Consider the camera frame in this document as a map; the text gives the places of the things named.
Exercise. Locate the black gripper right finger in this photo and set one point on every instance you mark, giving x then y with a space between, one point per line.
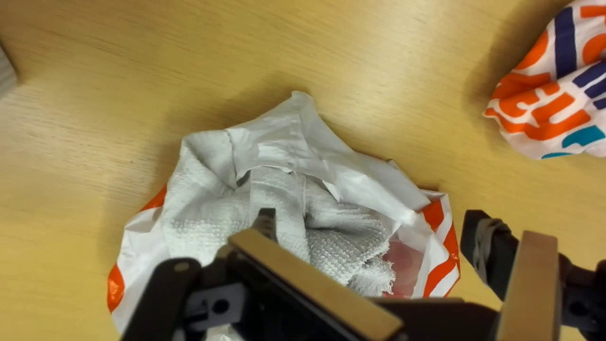
534 285

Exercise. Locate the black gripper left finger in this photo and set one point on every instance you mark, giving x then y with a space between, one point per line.
297 285

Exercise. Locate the white towel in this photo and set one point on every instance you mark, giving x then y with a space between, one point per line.
342 240

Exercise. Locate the white plastic bag orange stripes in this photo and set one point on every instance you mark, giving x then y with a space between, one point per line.
191 215

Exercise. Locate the printed orange blue plastic bag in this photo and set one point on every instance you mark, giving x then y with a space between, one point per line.
560 88

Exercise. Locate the white rectangular plastic basket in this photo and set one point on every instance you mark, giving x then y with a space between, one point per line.
7 69

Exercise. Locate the pink cloth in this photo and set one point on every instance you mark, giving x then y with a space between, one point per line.
405 263

